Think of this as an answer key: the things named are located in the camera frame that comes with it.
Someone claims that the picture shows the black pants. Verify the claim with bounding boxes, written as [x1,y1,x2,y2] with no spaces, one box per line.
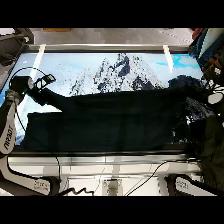
[20,85,190,154]

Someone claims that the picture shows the heap of clothes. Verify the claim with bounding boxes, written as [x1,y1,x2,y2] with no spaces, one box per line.
[187,27,224,80]

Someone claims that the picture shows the dark green garment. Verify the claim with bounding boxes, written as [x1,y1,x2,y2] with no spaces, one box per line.
[188,112,224,194]

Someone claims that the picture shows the silver frame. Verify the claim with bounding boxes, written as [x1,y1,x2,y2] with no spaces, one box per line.
[6,151,205,197]

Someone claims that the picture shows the black cable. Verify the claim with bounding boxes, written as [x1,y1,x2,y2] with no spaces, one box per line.
[59,186,96,197]
[9,66,47,85]
[125,159,190,197]

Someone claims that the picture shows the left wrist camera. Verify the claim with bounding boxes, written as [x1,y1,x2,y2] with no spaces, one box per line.
[33,73,57,90]

